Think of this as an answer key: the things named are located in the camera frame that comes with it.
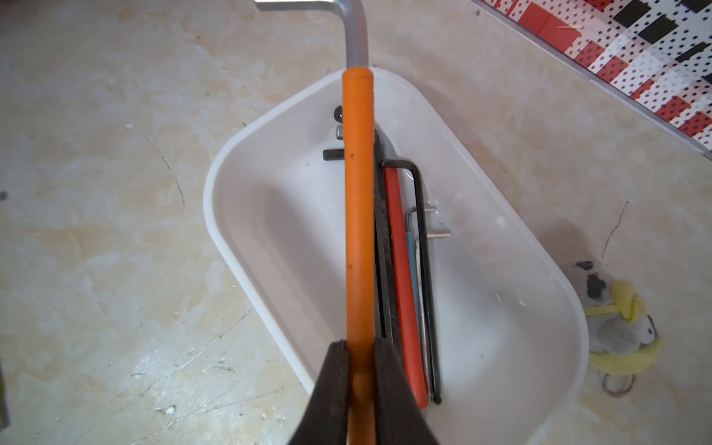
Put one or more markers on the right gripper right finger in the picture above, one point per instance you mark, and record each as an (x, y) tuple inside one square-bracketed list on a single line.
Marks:
[(398, 418)]

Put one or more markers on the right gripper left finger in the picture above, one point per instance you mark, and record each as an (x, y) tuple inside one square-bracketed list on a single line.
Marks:
[(325, 421)]

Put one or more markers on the red hex key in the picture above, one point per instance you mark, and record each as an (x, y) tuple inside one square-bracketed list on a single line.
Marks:
[(411, 348)]

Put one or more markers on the white plastic storage box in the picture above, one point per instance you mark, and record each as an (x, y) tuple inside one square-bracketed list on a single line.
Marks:
[(511, 334)]

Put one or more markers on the thin black hex key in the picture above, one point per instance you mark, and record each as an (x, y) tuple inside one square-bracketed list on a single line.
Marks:
[(425, 271)]

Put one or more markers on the orange hex key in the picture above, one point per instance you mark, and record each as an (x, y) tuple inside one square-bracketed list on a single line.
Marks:
[(359, 138)]

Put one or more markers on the long black hex key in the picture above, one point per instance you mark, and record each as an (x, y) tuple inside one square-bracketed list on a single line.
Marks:
[(387, 317)]

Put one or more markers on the small yellow keychain toy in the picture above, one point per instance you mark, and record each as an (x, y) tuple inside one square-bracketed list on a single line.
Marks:
[(623, 339)]

